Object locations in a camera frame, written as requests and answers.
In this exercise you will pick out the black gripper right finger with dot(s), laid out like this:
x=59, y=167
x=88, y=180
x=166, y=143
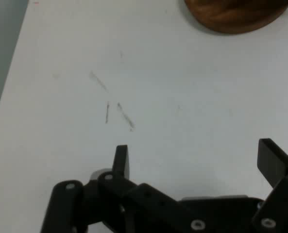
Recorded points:
x=272, y=160

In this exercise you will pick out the brown wooden mug tree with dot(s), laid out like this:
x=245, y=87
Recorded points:
x=231, y=17

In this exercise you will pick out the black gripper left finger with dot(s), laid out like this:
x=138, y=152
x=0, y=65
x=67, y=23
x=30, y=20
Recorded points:
x=120, y=167

